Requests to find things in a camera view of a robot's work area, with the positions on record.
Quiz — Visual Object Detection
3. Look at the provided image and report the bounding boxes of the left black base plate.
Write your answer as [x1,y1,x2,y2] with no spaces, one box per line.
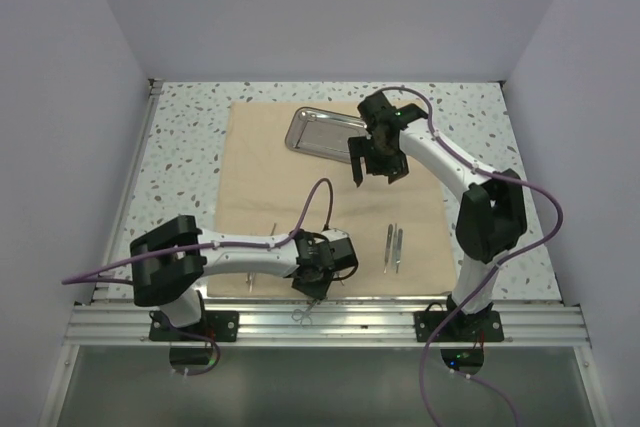
[148,310,240,343]

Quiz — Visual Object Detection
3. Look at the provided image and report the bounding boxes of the purple cable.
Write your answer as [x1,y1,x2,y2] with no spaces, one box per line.
[374,85,565,427]
[60,177,335,376]

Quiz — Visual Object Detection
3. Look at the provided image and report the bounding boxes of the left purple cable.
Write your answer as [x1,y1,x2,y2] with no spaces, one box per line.
[60,177,335,376]

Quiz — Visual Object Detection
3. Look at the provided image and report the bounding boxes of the steel forceps with rings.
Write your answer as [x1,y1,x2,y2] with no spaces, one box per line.
[291,299,320,325]

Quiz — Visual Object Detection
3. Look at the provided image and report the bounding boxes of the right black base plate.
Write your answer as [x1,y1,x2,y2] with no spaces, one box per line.
[413,299,505,343]

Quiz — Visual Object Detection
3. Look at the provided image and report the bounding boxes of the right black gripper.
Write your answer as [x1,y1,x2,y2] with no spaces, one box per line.
[349,133,409,185]

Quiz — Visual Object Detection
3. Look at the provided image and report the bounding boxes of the beige cloth wrap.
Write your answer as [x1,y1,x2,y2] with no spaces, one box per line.
[214,102,456,299]

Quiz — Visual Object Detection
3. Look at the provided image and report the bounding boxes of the steel tweezers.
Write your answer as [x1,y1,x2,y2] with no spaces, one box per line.
[246,273,256,293]

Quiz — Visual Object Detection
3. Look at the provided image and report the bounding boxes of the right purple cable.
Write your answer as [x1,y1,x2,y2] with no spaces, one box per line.
[374,85,565,427]

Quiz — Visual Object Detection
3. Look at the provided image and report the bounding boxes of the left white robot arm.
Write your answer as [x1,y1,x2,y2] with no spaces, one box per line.
[129,215,359,340]

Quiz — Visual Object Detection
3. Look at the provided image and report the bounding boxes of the aluminium mounting rail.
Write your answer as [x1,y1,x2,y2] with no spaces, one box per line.
[63,297,590,348]

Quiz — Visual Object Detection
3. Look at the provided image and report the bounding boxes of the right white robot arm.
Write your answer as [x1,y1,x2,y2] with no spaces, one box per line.
[348,91,527,340]

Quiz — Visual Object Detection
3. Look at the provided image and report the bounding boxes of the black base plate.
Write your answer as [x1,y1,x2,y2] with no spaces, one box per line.
[148,310,240,343]
[413,299,505,343]

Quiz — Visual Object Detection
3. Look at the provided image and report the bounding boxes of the steel scalpel handle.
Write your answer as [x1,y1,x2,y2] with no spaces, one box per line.
[394,228,404,274]
[383,224,396,273]

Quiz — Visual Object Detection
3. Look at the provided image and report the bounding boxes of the stainless steel tray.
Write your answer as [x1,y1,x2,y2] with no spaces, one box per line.
[285,106,367,164]

